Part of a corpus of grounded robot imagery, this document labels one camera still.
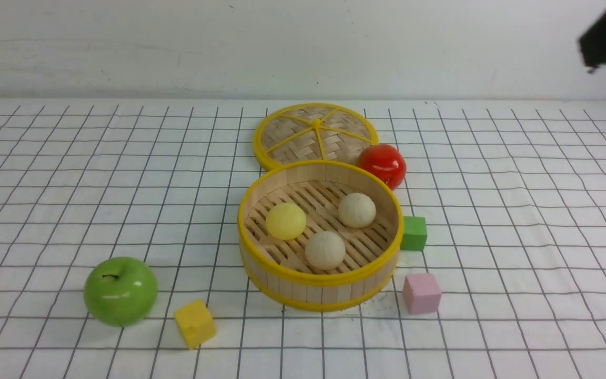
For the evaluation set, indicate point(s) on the white bun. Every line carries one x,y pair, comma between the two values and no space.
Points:
357,210
325,250

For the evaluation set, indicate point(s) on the bamboo steamer lid yellow rim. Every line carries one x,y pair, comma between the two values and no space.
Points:
310,132

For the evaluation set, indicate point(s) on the bamboo steamer tray yellow rim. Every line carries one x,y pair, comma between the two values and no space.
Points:
279,268

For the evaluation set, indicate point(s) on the white grid tablecloth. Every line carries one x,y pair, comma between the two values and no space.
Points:
514,194

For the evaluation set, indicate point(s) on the red tomato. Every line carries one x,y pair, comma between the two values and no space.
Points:
384,162

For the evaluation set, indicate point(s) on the green cube block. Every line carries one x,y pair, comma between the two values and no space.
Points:
415,234

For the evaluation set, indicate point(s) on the pink cube block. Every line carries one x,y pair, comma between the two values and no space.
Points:
421,293

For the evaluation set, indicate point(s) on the yellow bun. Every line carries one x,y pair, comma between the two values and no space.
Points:
285,221

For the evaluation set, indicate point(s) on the yellow cube block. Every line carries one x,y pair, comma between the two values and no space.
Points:
195,323

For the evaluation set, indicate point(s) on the green apple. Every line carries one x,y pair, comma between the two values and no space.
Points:
120,291

